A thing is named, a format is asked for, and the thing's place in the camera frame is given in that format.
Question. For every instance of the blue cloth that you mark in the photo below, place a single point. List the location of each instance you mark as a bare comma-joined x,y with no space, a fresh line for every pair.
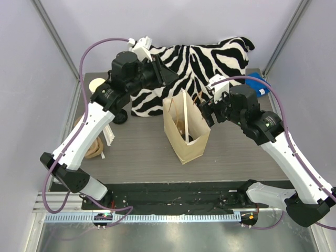
260,88

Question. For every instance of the left aluminium frame post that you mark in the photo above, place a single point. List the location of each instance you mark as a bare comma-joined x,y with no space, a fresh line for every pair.
55,37

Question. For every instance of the aluminium frame post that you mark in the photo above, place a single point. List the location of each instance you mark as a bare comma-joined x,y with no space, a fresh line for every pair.
55,37
294,21

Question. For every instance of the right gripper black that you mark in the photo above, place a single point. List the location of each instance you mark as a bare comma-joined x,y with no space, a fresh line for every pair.
209,113

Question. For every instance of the single white straw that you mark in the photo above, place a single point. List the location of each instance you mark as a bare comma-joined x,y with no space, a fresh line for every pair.
185,116

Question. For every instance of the right aluminium frame post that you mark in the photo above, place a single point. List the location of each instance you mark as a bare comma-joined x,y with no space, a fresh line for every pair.
294,21

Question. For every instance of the white slotted cable duct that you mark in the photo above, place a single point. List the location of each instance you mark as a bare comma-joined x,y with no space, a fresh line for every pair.
95,217

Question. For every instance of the brown paper bag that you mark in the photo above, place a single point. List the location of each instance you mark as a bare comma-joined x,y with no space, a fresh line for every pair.
197,127

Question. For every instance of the single brown cardboard cup carrier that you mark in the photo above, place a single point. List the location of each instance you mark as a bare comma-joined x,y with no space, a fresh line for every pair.
181,128

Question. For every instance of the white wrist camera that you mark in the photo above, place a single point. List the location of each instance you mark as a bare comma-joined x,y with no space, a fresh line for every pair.
141,48
217,86

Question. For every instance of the white wrapped straws bundle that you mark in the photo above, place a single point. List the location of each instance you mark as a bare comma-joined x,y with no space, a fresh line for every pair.
108,135

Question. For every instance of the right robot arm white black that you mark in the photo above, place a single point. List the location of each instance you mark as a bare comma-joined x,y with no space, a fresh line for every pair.
311,197

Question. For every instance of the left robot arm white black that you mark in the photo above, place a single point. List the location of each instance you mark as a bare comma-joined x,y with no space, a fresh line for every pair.
127,76

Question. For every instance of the zebra print pillow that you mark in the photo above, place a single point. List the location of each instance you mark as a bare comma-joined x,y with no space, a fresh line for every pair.
195,66

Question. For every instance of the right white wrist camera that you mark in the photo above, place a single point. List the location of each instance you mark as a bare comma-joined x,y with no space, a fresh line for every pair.
217,86

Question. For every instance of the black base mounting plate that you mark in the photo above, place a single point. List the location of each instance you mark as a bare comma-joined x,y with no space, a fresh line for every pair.
189,198

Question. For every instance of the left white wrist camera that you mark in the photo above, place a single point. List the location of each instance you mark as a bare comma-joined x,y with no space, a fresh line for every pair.
141,48

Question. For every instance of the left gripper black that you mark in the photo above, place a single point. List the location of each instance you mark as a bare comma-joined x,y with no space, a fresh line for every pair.
158,71

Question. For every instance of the stack of brown paper cups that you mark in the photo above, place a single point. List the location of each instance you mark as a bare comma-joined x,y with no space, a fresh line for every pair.
95,83

